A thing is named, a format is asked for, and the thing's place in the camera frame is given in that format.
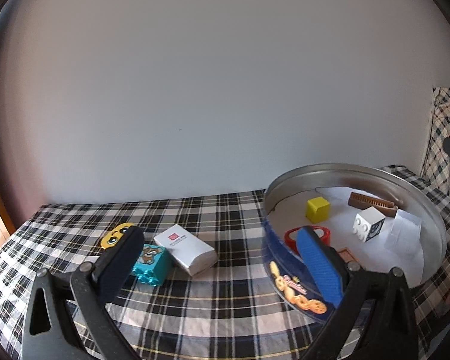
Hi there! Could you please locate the yellow face toy brick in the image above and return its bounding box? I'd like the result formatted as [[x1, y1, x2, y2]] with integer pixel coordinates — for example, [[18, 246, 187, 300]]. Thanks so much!
[[100, 223, 134, 250]]

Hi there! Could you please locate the teal bear toy brick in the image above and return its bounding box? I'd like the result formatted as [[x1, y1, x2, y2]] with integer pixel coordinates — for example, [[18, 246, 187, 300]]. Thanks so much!
[[131, 244, 172, 287]]

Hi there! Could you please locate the white cardboard box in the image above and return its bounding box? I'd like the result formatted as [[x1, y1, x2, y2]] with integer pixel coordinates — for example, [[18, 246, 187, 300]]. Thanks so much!
[[153, 224, 218, 276]]

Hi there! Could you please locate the brown wooden card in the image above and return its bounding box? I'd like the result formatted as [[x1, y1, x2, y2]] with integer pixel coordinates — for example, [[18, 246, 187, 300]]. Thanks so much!
[[337, 248, 362, 272]]

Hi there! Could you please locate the white paper liner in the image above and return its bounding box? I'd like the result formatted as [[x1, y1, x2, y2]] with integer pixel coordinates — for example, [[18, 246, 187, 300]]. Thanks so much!
[[269, 187, 424, 288]]

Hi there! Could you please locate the white toy brick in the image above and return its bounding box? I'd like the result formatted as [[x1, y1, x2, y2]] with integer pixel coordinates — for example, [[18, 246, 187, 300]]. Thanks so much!
[[352, 207, 385, 242]]

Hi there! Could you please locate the red tape roll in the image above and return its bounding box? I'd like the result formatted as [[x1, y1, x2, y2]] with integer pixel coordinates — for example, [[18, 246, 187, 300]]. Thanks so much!
[[284, 225, 331, 254]]

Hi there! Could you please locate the round metal cookie tin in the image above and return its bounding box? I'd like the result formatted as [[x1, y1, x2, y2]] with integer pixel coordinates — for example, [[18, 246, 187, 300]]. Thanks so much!
[[262, 163, 446, 323]]

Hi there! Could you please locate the brown wooden comb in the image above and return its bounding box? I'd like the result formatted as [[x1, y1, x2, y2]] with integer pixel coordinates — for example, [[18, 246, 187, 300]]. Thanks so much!
[[348, 192, 398, 218]]

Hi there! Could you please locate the yellow wooden cube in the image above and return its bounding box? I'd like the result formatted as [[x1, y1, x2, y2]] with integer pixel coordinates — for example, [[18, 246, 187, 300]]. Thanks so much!
[[305, 197, 330, 224]]

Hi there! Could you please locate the black white plaid tablecloth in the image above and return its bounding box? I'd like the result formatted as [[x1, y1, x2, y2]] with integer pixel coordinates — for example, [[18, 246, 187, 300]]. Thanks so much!
[[0, 164, 450, 360]]

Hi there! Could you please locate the plaid pillow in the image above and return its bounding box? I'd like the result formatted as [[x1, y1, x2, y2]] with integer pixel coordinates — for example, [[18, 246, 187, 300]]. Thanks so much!
[[421, 87, 450, 197]]

